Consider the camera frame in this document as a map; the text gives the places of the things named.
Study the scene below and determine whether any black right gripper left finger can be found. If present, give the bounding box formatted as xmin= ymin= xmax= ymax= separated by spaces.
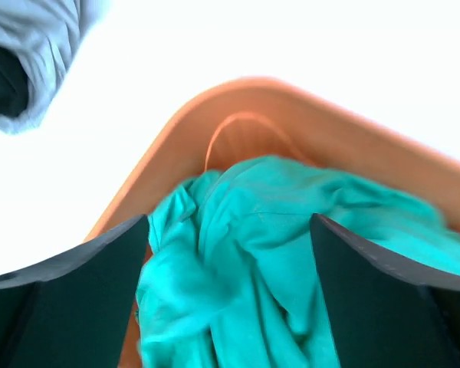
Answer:
xmin=0 ymin=215 xmax=149 ymax=368

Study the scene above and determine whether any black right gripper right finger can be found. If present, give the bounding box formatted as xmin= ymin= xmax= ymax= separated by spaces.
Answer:
xmin=310 ymin=214 xmax=460 ymax=368

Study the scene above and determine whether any green tank top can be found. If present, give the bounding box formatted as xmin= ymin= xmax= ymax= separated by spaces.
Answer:
xmin=136 ymin=156 xmax=460 ymax=367

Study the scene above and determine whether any black tank top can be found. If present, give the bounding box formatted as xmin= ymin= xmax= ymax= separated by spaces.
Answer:
xmin=0 ymin=47 xmax=29 ymax=118

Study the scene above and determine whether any grey tank top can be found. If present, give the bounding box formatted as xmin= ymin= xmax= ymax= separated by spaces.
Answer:
xmin=0 ymin=0 xmax=110 ymax=135

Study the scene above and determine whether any orange plastic bin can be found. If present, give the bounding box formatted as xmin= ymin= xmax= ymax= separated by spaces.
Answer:
xmin=92 ymin=78 xmax=460 ymax=367

